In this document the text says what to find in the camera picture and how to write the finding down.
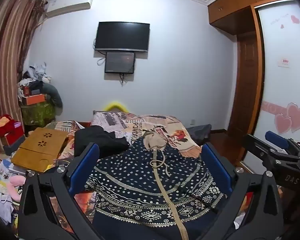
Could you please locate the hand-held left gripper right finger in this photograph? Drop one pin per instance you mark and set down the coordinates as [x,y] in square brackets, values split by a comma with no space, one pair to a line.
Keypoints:
[216,165]

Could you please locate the red gift box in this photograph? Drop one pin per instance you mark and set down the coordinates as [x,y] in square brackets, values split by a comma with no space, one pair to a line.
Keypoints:
[13,136]

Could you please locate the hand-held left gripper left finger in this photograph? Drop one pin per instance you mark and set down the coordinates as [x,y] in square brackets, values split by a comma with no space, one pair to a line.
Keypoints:
[83,165]

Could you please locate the printed pillow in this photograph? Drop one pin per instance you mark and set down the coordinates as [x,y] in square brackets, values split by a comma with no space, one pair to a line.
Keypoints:
[110,120]

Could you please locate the wooden lap desk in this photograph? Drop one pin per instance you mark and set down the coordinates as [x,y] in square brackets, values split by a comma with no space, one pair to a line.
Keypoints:
[37,150]

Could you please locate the pink plush toy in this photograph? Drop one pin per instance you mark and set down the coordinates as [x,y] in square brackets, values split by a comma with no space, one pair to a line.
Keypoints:
[15,185]

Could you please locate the black wall television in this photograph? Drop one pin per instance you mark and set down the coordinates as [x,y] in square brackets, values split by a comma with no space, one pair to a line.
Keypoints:
[122,35]

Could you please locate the red plush flower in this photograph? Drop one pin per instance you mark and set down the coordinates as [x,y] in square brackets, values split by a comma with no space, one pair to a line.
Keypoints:
[3,122]

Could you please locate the striped brown curtain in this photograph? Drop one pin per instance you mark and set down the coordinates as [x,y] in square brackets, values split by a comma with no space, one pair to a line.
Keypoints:
[10,45]

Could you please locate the yellow curved object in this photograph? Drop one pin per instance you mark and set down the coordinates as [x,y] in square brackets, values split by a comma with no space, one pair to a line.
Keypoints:
[115,104]

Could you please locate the dark bag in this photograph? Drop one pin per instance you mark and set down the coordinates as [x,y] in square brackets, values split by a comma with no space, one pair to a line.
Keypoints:
[200,132]

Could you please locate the pile of papers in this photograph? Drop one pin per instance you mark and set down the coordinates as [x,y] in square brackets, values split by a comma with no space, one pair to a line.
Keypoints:
[1,180]

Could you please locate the white heart-print sliding door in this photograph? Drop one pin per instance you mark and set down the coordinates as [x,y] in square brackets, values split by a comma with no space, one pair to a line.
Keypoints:
[282,90]

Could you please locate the wooden wardrobe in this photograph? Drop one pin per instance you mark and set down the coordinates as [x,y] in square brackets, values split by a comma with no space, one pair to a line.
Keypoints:
[230,10]

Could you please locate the orange box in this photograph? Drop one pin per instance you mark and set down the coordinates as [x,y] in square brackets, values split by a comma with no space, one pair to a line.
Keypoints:
[35,99]

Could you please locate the green patterned cloth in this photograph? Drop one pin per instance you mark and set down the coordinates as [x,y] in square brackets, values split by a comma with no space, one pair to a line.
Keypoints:
[38,113]

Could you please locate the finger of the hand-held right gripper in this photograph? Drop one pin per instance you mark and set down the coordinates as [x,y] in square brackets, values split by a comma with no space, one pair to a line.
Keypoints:
[261,150]
[277,138]

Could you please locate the printed bed sheet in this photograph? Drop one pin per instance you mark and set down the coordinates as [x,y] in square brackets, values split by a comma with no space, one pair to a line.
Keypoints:
[175,133]

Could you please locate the white air conditioner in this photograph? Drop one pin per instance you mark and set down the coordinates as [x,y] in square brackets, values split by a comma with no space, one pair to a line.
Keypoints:
[70,3]

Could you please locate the small black wall monitor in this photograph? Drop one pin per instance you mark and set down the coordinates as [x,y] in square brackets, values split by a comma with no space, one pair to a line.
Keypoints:
[120,62]

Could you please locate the black cloth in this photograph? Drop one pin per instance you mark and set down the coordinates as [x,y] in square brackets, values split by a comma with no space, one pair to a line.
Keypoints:
[100,138]

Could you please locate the navy patterned zip jacket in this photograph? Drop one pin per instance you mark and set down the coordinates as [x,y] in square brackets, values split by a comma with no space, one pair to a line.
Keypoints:
[130,170]

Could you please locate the pile of clutter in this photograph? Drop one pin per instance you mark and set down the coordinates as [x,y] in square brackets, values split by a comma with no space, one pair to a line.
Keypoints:
[35,76]

